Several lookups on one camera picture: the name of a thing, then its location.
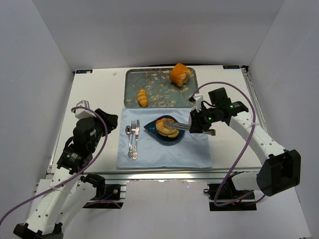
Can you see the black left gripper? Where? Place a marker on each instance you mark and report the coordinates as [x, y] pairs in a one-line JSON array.
[[107, 120]]

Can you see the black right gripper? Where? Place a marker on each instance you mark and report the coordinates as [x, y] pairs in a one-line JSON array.
[[196, 123]]

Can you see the metal tongs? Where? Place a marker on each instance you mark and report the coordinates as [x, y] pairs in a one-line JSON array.
[[168, 123]]

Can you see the brown bread slice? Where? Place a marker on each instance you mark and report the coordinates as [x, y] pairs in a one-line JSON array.
[[171, 135]]

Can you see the golden croissant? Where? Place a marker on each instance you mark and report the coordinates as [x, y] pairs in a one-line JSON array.
[[162, 129]]

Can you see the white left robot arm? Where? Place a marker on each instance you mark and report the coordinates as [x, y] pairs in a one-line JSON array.
[[69, 189]]

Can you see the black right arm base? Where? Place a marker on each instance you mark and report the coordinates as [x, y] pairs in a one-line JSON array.
[[227, 194]]

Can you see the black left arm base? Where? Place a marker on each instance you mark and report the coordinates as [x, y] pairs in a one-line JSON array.
[[110, 197]]

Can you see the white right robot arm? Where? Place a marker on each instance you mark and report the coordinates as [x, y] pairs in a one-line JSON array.
[[281, 168]]

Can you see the large torn orange bread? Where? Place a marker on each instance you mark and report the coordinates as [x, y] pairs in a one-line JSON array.
[[180, 74]]

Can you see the silver spoon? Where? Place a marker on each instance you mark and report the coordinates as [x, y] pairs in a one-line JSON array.
[[128, 131]]

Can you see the silver fork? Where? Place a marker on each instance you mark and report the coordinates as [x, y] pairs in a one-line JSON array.
[[133, 128]]

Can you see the light blue cloth napkin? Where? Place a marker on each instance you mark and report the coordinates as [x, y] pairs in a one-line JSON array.
[[192, 151]]

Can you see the small striped croissant roll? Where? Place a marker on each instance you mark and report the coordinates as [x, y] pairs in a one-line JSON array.
[[142, 98]]

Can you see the dark blue leaf plate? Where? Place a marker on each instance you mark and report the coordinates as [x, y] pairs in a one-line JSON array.
[[151, 129]]

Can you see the silver table knife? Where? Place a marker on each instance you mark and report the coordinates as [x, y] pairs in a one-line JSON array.
[[135, 150]]

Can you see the floral metal tray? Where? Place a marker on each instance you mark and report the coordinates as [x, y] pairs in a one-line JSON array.
[[161, 91]]

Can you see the left blue table label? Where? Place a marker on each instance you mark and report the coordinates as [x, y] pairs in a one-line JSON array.
[[84, 71]]

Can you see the blue table label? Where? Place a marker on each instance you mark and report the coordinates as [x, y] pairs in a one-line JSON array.
[[231, 67], [84, 71]]

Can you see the right blue table label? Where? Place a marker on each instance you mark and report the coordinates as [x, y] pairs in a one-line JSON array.
[[231, 67]]

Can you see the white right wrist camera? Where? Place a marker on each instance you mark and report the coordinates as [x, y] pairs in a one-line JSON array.
[[197, 99]]

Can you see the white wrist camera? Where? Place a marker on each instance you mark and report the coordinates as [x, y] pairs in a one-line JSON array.
[[197, 99], [83, 113]]

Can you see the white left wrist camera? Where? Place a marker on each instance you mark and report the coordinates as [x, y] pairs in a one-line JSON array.
[[83, 113]]

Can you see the aluminium frame rail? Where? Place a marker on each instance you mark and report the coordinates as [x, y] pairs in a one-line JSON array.
[[161, 174]]

